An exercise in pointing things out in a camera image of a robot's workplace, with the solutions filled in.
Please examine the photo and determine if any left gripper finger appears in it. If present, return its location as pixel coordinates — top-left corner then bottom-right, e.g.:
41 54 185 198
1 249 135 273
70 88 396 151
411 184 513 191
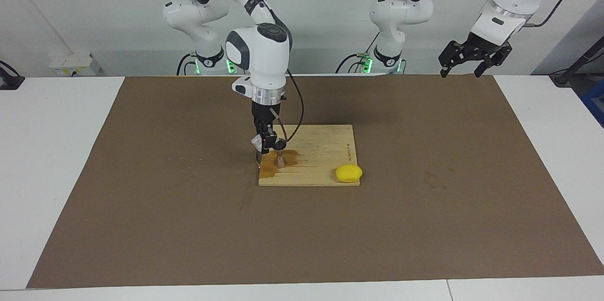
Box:
473 42 514 79
438 41 469 79

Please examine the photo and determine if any steel jigger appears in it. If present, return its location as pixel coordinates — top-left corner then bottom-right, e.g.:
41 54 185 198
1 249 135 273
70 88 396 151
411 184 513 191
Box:
274 138 287 169

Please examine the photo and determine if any wooden cutting board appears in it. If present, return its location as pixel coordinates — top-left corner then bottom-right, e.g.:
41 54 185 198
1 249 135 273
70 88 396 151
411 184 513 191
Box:
255 125 361 187

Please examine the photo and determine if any black stand base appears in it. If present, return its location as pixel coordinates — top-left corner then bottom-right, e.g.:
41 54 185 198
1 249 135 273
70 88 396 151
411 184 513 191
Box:
550 37 604 87

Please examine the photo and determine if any yellow lemon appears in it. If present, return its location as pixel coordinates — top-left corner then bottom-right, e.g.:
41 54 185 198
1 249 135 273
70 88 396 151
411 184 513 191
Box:
335 164 363 183

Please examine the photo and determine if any brown table mat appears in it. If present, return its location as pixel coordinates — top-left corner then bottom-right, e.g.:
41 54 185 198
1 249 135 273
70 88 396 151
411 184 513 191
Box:
26 75 604 289

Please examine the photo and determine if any blue crate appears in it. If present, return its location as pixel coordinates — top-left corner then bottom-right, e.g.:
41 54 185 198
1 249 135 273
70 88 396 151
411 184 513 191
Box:
580 79 604 127

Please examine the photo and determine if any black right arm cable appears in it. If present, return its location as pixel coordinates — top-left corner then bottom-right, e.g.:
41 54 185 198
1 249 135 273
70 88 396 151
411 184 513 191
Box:
151 0 305 143

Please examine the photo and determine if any black base cable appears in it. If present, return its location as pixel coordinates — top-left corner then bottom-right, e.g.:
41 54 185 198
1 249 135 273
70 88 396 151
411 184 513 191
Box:
336 32 380 74
177 53 198 76

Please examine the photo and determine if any white wall socket box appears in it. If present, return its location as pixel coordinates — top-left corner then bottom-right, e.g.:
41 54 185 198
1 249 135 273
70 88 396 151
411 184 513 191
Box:
49 53 102 76

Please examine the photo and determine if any black clamp mount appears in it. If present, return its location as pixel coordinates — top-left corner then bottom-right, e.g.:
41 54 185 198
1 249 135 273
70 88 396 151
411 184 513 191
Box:
0 60 25 90

